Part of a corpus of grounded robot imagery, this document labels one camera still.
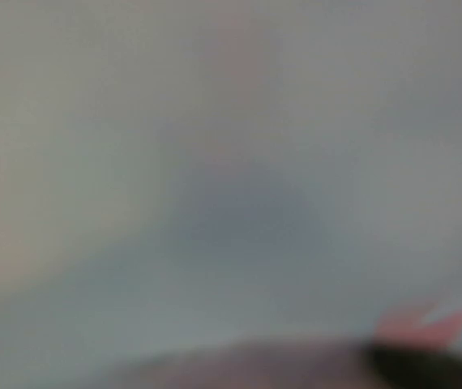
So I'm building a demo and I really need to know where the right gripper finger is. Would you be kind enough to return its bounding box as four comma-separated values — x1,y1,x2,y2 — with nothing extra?
363,343,462,389

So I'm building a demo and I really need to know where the light blue plastic bag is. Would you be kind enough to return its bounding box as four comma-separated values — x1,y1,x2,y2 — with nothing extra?
0,1,462,388

